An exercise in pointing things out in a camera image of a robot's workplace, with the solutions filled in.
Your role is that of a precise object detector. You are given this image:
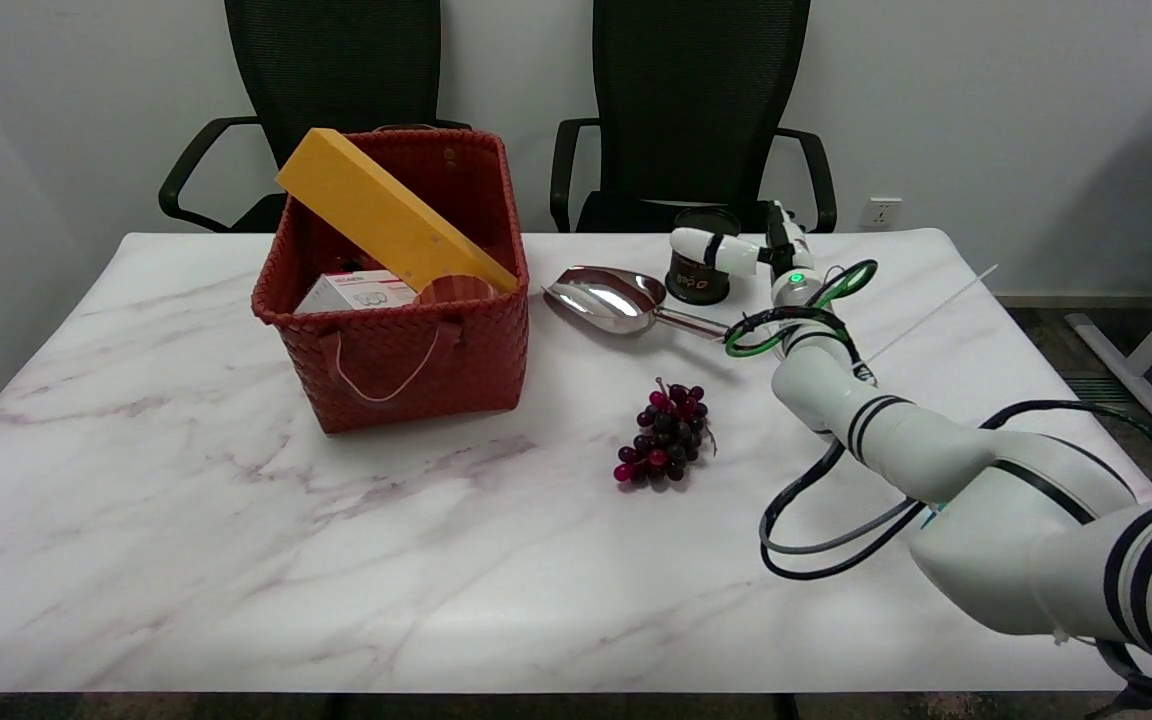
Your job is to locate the white desk leg frame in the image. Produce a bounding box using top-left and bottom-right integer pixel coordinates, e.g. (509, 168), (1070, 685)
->
(1066, 98), (1152, 451)

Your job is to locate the brown round cup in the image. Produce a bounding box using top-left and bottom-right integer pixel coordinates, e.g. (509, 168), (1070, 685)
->
(413, 275), (499, 308)

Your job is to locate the white cable tie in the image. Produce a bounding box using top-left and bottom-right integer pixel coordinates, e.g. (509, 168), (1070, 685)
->
(866, 264), (999, 363)

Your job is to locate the yellow rectangular box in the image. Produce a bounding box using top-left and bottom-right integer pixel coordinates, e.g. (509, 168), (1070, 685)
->
(275, 128), (519, 295)

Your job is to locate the black office chair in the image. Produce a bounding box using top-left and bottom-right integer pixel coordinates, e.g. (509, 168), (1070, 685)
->
(158, 0), (473, 234)
(549, 0), (838, 235)

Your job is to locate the red woven basket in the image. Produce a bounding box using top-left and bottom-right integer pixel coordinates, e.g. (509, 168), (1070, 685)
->
(252, 125), (531, 435)

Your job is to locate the black pen container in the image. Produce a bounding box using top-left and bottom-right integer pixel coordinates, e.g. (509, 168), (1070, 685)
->
(665, 206), (743, 306)

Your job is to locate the silver metal scoop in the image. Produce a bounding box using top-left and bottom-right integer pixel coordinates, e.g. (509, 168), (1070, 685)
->
(543, 265), (737, 343)

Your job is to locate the white and pink carton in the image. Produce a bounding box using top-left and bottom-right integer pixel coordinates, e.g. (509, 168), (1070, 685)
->
(293, 270), (419, 316)

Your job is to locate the purple plastic grape bunch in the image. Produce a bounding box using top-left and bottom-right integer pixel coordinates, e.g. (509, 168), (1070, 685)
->
(613, 377), (718, 487)

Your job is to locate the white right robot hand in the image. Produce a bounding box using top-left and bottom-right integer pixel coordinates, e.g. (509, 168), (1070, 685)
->
(670, 200), (817, 284)

